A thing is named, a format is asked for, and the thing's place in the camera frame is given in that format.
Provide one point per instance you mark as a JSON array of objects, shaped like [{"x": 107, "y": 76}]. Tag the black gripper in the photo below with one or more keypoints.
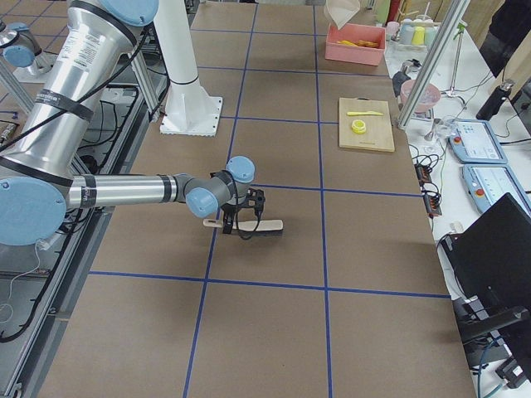
[{"x": 229, "y": 211}]

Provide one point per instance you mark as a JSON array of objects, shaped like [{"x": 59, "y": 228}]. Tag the beige hand brush black bristles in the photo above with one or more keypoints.
[{"x": 247, "y": 228}]

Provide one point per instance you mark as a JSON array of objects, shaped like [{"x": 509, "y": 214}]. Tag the brown toy potato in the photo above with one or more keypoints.
[{"x": 369, "y": 44}]

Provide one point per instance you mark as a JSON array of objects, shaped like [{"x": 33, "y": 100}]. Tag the beige plastic dustpan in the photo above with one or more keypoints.
[{"x": 339, "y": 12}]

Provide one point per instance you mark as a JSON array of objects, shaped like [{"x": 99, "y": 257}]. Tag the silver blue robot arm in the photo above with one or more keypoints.
[{"x": 38, "y": 186}]

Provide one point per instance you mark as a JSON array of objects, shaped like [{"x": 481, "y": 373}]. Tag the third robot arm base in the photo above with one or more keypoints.
[{"x": 21, "y": 50}]

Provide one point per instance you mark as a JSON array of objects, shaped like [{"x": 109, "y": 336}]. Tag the pink plastic bin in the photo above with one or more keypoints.
[{"x": 355, "y": 54}]

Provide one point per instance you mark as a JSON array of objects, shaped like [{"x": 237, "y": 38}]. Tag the yellow toy lemon slice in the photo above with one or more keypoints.
[{"x": 358, "y": 126}]

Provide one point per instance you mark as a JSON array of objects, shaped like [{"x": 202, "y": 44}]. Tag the yellow plastic toy knife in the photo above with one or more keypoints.
[{"x": 364, "y": 113}]

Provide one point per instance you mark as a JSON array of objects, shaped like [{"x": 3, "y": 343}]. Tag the bamboo cutting board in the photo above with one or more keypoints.
[{"x": 379, "y": 129}]

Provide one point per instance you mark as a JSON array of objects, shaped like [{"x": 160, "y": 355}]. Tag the upper teach pendant tablet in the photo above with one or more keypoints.
[{"x": 473, "y": 141}]

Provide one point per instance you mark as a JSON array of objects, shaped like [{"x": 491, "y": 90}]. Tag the teach pendant tablet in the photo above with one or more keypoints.
[
  {"x": 487, "y": 183},
  {"x": 473, "y": 141}
]

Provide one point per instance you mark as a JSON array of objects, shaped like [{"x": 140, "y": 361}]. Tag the lower teach pendant tablet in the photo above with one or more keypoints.
[{"x": 487, "y": 183}]

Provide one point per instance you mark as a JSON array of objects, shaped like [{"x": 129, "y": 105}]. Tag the stacked coloured cups and bowls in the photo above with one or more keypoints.
[{"x": 418, "y": 32}]

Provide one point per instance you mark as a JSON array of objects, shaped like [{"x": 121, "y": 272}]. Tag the black monitor on stand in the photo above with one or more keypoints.
[{"x": 491, "y": 261}]

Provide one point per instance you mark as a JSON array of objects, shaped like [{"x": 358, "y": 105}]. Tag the black water bottle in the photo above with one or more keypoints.
[{"x": 497, "y": 98}]

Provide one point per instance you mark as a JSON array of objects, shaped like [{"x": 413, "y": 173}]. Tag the aluminium frame post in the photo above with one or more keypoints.
[{"x": 447, "y": 28}]

